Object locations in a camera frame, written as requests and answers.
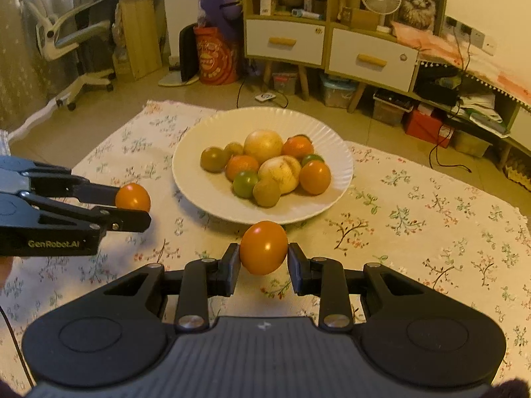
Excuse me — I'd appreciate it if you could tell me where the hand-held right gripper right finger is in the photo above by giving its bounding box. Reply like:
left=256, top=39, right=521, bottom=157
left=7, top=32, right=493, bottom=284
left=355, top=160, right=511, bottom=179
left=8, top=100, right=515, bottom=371
left=287, top=242, right=436, bottom=333

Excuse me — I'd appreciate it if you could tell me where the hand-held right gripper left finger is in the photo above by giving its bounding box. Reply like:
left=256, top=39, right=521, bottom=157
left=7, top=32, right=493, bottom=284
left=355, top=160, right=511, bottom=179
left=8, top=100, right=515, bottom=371
left=100, top=244, right=241, bottom=333

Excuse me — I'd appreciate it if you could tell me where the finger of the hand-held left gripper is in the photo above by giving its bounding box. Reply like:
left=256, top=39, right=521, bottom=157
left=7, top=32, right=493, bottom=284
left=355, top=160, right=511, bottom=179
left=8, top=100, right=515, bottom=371
left=0, top=157, right=121, bottom=207
left=0, top=193, right=152, bottom=233

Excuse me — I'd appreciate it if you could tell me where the orange tomato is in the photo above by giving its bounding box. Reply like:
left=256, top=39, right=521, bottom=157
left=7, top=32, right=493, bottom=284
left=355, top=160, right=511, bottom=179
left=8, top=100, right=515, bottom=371
left=299, top=160, right=332, bottom=196
left=115, top=183, right=152, bottom=213
left=240, top=221, right=289, bottom=275

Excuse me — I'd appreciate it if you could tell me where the white ribbed plate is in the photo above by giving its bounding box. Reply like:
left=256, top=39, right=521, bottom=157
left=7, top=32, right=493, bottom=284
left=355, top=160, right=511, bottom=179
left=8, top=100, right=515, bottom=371
left=172, top=107, right=354, bottom=225

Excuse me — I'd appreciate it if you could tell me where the pale yellow streaked pear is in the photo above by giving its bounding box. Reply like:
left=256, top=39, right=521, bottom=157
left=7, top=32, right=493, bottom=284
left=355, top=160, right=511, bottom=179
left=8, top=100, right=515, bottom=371
left=258, top=155, right=302, bottom=195

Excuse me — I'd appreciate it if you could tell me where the olive green tomato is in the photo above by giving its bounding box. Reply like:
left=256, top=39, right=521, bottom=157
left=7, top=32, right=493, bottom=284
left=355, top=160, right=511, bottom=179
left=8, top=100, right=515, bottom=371
left=200, top=146, right=228, bottom=172

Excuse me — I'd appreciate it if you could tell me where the orange mandarin with leaf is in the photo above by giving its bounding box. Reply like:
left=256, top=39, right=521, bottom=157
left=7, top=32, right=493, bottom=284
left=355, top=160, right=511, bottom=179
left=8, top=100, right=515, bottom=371
left=282, top=135, right=315, bottom=160

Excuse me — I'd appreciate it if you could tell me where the large yellow grapefruit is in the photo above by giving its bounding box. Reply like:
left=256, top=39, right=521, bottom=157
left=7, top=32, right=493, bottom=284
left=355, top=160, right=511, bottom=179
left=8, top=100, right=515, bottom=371
left=243, top=130, right=284, bottom=164

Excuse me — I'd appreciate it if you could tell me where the white office chair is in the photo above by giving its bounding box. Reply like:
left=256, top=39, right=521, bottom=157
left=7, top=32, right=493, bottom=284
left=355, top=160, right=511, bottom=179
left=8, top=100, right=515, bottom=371
left=19, top=0, right=116, bottom=112

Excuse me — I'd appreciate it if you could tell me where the floral tablecloth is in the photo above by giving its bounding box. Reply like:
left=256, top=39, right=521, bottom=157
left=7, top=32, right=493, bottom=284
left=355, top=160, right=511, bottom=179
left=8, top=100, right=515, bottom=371
left=0, top=99, right=531, bottom=394

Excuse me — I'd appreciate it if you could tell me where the patterned curtain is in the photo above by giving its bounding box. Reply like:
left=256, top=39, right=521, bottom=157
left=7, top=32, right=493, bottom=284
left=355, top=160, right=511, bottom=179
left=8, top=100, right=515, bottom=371
left=0, top=0, right=54, bottom=133

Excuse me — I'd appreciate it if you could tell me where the wooden desk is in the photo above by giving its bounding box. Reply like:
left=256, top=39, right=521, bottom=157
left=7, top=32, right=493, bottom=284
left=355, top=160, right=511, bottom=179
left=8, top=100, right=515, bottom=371
left=72, top=0, right=164, bottom=84

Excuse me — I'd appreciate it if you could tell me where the black panel with white base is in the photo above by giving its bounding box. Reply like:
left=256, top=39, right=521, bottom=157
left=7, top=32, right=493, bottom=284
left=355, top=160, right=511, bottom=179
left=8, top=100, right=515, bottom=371
left=159, top=24, right=200, bottom=88

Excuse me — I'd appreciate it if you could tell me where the red printed bag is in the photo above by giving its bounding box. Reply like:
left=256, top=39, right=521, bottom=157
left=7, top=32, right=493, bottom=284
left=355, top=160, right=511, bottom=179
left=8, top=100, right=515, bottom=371
left=193, top=26, right=240, bottom=86

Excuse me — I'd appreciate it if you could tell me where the blue lidded storage box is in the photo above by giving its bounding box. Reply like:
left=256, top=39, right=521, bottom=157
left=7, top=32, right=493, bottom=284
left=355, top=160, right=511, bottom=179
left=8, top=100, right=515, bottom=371
left=319, top=74, right=358, bottom=109

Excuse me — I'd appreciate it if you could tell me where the small clear storage box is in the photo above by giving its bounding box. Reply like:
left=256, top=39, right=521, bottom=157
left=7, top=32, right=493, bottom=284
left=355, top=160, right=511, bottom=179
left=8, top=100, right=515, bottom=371
left=271, top=70, right=300, bottom=96

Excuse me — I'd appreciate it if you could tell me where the clear box with black lid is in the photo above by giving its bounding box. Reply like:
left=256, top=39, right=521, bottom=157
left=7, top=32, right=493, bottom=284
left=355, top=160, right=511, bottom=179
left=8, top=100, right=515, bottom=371
left=372, top=89, right=413, bottom=127

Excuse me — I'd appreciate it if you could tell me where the red box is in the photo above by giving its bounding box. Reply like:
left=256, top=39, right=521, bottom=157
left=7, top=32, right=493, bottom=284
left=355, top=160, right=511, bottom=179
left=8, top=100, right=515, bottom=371
left=404, top=108, right=455, bottom=149

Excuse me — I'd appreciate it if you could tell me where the black bag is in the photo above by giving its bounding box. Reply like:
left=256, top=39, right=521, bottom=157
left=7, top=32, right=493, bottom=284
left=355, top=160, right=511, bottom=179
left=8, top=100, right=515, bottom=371
left=415, top=66, right=461, bottom=106

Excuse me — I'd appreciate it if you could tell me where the purple plush toy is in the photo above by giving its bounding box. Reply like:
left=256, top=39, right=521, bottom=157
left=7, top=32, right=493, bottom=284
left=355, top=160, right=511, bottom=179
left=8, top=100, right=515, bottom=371
left=197, top=0, right=245, bottom=42

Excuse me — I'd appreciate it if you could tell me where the yellow patterned mat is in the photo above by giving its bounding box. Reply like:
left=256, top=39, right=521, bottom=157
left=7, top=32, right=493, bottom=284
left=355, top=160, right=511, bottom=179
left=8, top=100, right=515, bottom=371
left=502, top=151, right=531, bottom=193

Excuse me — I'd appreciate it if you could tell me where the pile of folded cloths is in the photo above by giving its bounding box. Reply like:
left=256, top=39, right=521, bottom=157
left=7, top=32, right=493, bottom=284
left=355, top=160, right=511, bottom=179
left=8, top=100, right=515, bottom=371
left=454, top=91, right=511, bottom=135

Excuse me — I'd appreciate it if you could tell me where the dark fuzzy cloth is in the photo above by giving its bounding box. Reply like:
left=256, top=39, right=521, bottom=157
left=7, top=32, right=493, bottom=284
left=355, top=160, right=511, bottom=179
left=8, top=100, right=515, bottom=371
left=487, top=377, right=531, bottom=398

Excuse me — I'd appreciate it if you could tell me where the white thermometer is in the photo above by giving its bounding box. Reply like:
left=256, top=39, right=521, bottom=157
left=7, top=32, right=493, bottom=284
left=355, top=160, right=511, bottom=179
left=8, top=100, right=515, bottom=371
left=290, top=8, right=324, bottom=21

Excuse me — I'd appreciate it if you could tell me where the brown cardboard box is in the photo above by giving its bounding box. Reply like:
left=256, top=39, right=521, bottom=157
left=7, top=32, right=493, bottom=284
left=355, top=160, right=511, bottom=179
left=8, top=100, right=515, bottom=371
left=340, top=7, right=380, bottom=31

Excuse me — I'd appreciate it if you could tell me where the low wooden cabinet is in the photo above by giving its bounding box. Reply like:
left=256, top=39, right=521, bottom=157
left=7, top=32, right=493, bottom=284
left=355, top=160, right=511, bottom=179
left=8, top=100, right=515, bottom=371
left=415, top=60, right=531, bottom=170

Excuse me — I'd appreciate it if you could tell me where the pink patterned cloth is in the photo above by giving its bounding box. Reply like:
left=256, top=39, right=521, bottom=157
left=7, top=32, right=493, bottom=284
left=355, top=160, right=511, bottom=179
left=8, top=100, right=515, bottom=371
left=390, top=21, right=531, bottom=104

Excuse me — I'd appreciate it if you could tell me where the framed cat picture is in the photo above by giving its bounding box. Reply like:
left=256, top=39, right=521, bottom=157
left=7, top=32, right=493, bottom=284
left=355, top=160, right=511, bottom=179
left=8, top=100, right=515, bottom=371
left=392, top=0, right=450, bottom=37

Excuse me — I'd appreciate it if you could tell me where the thin black cable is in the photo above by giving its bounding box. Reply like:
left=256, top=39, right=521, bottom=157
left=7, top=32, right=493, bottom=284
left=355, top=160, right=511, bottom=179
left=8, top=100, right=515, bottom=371
left=0, top=304, right=36, bottom=392

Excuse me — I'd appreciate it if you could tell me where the white drawer with wooden handle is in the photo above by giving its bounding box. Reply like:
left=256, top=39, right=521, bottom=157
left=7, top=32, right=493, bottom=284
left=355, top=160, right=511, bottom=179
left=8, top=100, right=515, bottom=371
left=328, top=28, right=419, bottom=93
left=245, top=19, right=326, bottom=67
left=512, top=110, right=531, bottom=150

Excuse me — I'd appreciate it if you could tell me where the grey wall socket panel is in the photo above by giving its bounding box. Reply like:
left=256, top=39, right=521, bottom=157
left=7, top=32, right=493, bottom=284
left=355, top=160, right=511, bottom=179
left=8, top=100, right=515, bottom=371
left=444, top=16, right=484, bottom=42

